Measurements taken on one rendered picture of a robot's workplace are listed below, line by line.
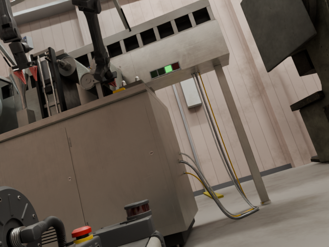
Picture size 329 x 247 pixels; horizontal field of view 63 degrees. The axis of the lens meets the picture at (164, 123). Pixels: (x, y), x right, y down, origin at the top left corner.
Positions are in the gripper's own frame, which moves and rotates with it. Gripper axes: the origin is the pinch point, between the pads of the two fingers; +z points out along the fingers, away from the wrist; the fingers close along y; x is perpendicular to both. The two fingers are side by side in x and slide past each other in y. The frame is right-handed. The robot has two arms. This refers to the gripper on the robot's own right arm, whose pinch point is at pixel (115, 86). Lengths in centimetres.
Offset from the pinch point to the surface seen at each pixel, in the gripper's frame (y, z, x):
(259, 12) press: 163, 106, 186
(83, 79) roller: -20.6, -7.5, 9.4
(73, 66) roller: -26.1, -13.5, 20.6
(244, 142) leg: 74, 70, -28
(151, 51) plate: 27, 11, 42
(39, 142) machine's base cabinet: -45, -10, -40
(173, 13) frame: 53, -1, 64
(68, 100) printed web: -38.1, 0.8, 4.5
